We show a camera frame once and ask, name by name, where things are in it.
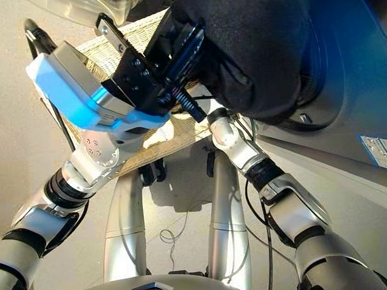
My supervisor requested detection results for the black garment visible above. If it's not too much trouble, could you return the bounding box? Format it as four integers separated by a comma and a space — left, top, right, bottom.
143, 0, 315, 124

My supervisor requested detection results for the pale woven basket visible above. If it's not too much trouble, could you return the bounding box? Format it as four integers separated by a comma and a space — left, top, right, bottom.
37, 7, 215, 182

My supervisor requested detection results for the round glass washing machine door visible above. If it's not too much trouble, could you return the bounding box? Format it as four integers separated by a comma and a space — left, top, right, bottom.
25, 0, 184, 31

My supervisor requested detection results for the grey washing machine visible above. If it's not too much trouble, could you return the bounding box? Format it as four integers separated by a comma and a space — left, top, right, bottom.
163, 0, 387, 184

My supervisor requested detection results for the silver robot leg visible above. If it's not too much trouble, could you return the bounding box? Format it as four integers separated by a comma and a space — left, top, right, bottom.
98, 175, 149, 282
203, 149, 254, 290

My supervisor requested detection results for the silver robot torso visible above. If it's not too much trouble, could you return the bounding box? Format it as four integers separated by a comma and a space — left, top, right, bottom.
55, 270, 251, 290

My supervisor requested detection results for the blue energy label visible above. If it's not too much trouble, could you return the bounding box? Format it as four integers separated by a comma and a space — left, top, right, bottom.
356, 132, 387, 174

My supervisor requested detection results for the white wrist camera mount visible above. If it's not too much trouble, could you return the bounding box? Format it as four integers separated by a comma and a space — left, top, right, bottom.
24, 37, 173, 139

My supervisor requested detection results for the thin grey loose cable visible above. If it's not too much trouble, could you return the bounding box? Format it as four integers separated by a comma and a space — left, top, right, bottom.
158, 211, 199, 272

